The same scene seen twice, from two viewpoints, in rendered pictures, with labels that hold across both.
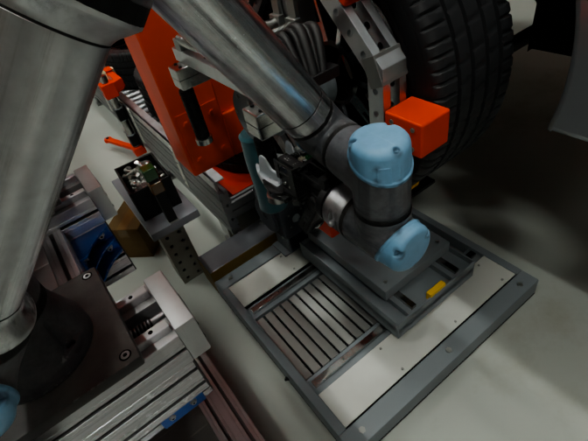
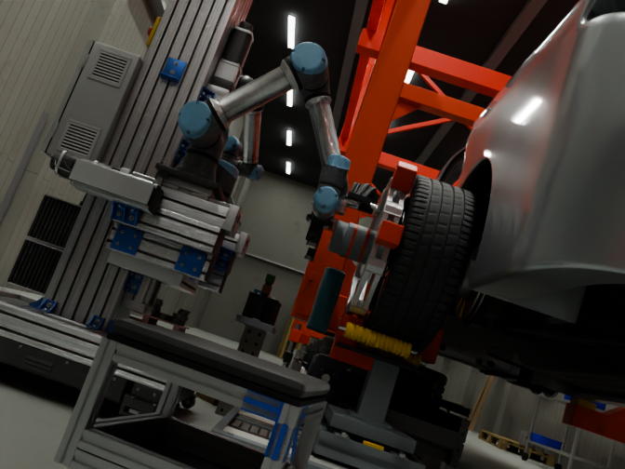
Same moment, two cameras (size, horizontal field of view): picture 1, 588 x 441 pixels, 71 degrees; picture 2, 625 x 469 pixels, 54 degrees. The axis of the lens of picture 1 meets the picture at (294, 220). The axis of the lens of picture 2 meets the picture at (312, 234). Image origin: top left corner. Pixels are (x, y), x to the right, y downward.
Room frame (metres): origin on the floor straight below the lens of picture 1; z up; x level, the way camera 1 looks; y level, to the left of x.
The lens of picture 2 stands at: (-1.24, -1.03, 0.38)
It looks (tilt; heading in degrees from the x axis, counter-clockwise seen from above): 11 degrees up; 29
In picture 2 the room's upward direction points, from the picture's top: 19 degrees clockwise
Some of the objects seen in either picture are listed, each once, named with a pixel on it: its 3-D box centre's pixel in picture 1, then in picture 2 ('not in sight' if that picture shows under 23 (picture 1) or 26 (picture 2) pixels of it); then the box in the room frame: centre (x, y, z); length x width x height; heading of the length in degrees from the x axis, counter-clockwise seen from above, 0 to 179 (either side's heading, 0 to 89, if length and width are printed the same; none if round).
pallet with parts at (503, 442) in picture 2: not in sight; (515, 440); (9.17, 0.14, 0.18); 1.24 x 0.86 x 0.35; 28
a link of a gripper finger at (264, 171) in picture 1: (265, 168); not in sight; (0.63, 0.03, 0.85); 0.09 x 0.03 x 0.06; 37
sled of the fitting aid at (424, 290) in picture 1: (381, 257); (361, 447); (0.98, -0.27, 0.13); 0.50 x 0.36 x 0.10; 27
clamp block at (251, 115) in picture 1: (272, 114); (334, 204); (0.68, -0.01, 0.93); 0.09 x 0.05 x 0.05; 117
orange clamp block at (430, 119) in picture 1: (416, 127); (389, 234); (0.65, -0.26, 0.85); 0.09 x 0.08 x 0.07; 27
